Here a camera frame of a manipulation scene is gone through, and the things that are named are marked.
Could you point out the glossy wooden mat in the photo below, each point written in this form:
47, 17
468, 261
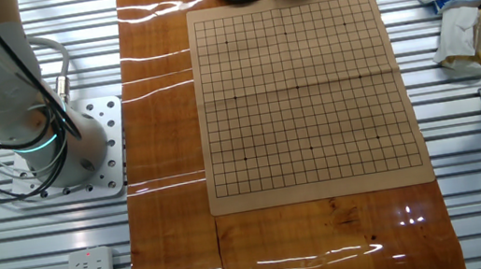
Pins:
164, 131

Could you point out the tan paper go board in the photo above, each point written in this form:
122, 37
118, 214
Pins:
306, 97

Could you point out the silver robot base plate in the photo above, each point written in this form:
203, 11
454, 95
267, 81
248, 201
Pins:
116, 171

